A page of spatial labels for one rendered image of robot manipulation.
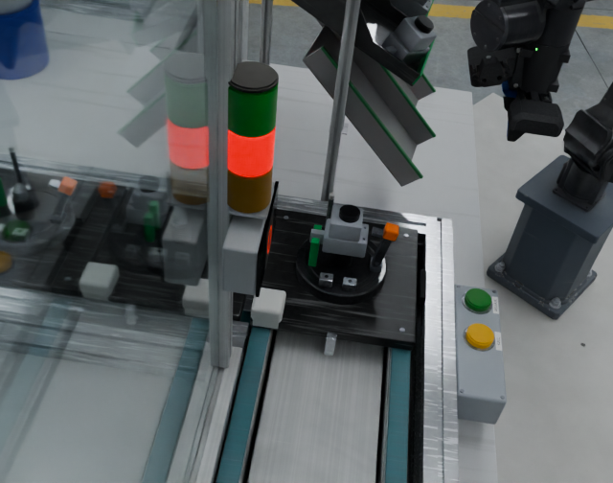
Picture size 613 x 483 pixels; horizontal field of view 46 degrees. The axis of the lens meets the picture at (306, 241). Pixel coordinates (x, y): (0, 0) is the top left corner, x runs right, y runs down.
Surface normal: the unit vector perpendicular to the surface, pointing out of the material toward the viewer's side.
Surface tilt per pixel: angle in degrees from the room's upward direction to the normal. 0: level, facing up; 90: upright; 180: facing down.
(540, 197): 0
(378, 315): 0
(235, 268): 90
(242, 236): 0
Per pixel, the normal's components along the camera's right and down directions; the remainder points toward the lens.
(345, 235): -0.12, 0.69
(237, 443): 0.08, -0.71
